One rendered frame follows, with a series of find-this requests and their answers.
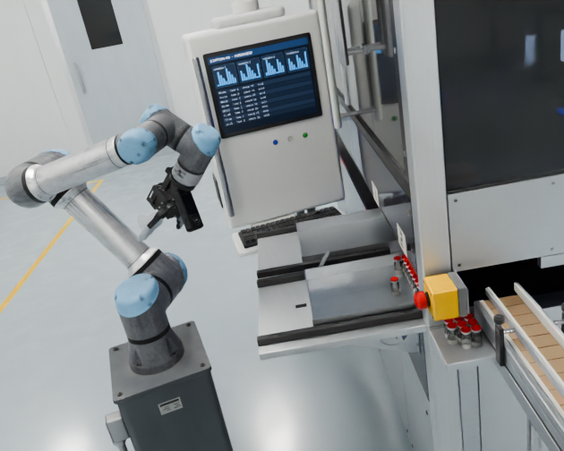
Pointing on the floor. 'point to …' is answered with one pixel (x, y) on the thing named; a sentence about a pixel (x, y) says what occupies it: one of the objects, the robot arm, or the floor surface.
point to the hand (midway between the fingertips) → (159, 237)
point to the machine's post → (428, 194)
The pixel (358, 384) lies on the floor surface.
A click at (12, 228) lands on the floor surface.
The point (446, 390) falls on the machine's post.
